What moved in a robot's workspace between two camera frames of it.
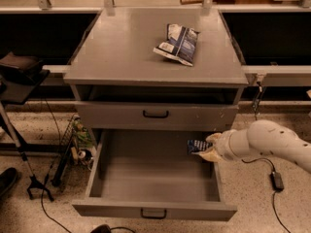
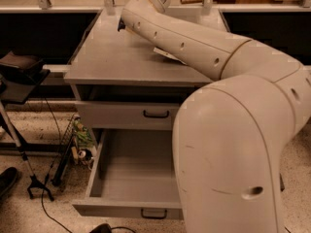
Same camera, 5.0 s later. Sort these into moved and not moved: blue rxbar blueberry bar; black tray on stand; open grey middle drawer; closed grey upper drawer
Moved: blue rxbar blueberry bar
Not moved: black tray on stand; closed grey upper drawer; open grey middle drawer
